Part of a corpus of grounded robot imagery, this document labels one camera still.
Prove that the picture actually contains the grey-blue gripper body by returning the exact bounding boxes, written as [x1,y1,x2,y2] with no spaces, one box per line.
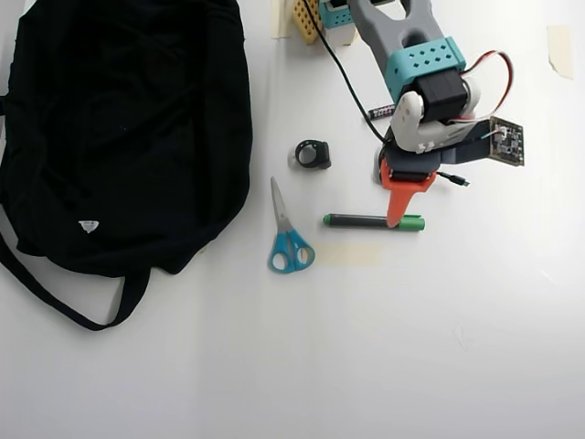
[378,120,494,178]

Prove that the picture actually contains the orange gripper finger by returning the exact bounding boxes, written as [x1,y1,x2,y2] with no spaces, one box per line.
[379,163,437,229]

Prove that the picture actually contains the green and black marker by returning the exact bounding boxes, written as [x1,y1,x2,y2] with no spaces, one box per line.
[322,212,427,233]

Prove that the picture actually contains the black fabric bag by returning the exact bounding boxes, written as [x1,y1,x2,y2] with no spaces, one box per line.
[0,0,255,333]

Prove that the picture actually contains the long beige masking tape strip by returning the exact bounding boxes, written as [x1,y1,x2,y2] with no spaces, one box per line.
[314,243,383,268]

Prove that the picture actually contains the black AAA battery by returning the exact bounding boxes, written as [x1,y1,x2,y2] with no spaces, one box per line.
[367,104,396,122]

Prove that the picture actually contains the torn beige masking tape piece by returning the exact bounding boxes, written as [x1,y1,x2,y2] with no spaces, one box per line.
[546,25,575,81]

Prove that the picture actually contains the coiled black USB cable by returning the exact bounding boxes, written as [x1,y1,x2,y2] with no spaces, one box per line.
[373,145,472,189]

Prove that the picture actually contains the red white black servo wire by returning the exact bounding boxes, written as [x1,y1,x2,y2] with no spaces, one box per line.
[446,50,516,139]

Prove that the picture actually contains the black ring strap device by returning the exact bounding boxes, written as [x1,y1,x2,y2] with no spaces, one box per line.
[288,139,333,171]

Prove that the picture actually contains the blue handled scissors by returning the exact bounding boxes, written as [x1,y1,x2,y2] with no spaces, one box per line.
[267,176,317,275]

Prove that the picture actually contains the thin black camera cable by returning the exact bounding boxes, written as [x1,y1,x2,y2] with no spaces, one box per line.
[303,0,390,146]

